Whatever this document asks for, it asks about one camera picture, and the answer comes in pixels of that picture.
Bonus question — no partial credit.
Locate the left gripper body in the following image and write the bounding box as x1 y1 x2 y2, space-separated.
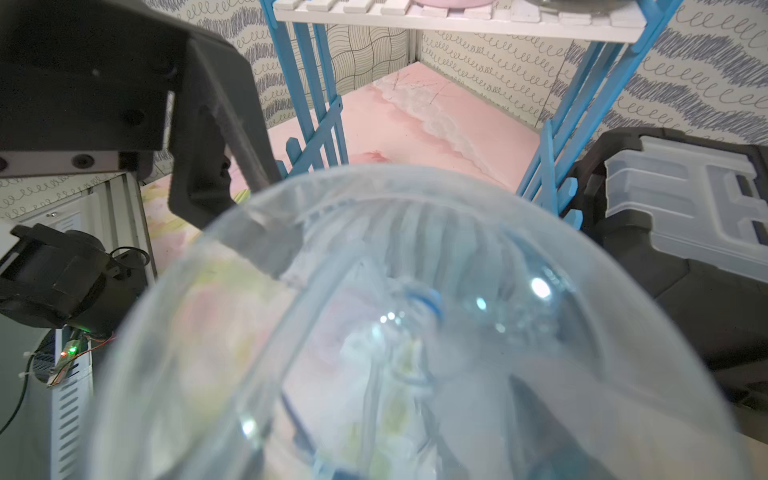
1 1 192 179

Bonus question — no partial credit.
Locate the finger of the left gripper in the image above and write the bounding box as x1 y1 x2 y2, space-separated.
168 33 282 230

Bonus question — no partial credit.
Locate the blue white slatted shelf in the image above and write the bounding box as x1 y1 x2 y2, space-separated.
259 0 685 230

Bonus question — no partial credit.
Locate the clear spray bottle blue nozzle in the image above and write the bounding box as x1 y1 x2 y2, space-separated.
76 164 754 479

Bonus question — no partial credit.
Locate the teal pink spray bottle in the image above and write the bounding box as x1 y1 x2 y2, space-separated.
416 0 495 9

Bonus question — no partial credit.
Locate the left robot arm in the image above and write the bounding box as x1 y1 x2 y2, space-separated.
1 1 281 335

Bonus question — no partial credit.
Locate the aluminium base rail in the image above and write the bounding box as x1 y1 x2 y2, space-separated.
1 174 156 479

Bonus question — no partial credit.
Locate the black toolbox yellow handle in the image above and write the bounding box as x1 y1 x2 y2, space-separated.
569 127 767 413

